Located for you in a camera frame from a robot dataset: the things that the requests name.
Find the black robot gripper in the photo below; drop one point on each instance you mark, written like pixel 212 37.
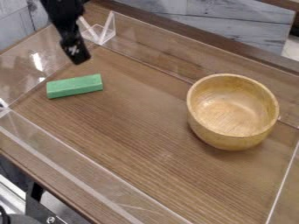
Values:
pixel 65 13

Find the green rectangular block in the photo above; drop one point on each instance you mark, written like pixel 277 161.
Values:
pixel 74 86

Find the brown wooden bowl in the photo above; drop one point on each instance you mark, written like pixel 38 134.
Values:
pixel 233 111

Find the black table leg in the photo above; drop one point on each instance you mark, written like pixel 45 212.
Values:
pixel 35 191

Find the black metal base bracket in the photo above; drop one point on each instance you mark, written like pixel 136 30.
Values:
pixel 39 212

